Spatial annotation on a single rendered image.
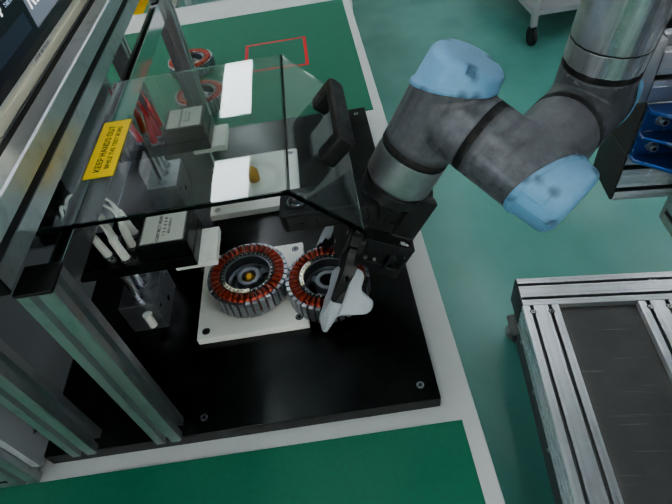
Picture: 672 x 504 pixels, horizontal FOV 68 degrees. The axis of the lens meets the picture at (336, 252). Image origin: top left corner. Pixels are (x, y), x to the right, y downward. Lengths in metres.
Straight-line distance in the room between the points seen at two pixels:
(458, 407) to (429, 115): 0.34
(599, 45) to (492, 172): 0.14
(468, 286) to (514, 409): 0.43
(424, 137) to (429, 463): 0.35
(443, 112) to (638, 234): 1.55
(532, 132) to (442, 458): 0.36
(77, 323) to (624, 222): 1.81
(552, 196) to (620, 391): 0.91
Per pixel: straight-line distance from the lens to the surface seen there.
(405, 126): 0.50
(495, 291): 1.69
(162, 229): 0.64
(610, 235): 1.95
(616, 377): 1.35
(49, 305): 0.45
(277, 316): 0.68
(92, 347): 0.49
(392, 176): 0.52
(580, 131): 0.51
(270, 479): 0.62
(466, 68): 0.47
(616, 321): 1.44
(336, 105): 0.50
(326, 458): 0.61
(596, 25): 0.52
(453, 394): 0.64
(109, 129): 0.56
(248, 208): 0.84
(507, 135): 0.47
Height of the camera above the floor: 1.32
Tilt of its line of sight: 47 degrees down
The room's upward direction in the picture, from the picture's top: 10 degrees counter-clockwise
